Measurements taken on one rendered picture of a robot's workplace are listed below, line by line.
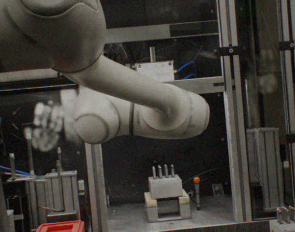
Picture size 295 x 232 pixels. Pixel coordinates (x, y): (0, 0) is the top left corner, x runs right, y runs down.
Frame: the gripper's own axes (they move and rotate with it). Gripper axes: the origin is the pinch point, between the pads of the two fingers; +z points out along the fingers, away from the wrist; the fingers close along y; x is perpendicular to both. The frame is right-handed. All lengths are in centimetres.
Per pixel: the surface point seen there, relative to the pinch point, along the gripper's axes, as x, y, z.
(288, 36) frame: -49, -8, 13
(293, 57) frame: -49, -14, 11
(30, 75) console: 23.7, -2.5, 1.3
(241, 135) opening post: -31.6, -30.4, 0.3
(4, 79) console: 30.9, -2.3, 0.0
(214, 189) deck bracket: -21, -68, 28
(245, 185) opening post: -31, -44, -6
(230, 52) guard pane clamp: -31.8, -8.5, 9.6
